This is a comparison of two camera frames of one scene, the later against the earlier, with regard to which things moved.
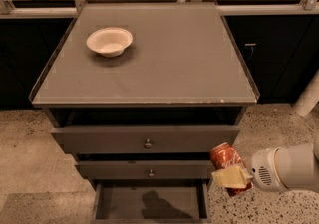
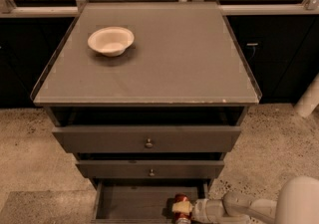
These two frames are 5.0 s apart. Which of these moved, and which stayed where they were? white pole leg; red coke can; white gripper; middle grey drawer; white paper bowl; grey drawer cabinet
Moved: red coke can; white gripper
Stayed: white paper bowl; middle grey drawer; white pole leg; grey drawer cabinet
